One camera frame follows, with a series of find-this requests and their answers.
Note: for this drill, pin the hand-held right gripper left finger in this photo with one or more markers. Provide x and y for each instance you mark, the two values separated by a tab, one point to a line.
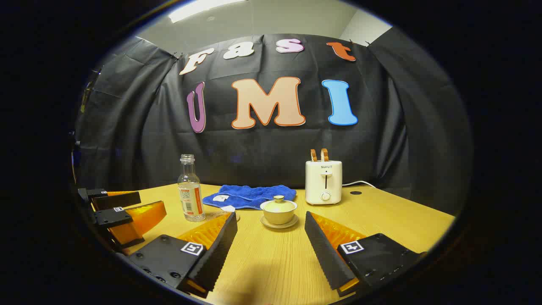
220	250

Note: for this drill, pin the cream toaster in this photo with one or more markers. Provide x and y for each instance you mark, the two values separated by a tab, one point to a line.
315	186

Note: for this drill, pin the clear plastic water bottle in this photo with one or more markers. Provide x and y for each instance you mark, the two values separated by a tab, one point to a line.
190	186

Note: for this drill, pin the black backdrop cloth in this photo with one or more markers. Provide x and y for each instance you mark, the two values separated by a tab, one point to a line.
262	144

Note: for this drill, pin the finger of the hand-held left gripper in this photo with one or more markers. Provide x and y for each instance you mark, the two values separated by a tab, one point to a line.
113	217
118	200

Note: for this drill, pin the round cork coaster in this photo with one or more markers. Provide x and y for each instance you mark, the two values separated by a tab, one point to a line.
213	215

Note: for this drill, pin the blue towel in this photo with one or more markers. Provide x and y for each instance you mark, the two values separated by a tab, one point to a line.
254	195

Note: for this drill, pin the toasted bread slice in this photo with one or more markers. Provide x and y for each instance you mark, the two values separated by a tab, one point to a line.
324	154
313	155

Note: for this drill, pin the cream ceramic saucer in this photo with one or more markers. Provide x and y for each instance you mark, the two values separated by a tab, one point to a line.
279	226

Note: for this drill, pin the cream ceramic teacup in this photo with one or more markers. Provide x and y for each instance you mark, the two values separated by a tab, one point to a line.
278	217

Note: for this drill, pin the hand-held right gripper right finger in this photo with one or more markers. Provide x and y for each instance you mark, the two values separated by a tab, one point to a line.
326	254

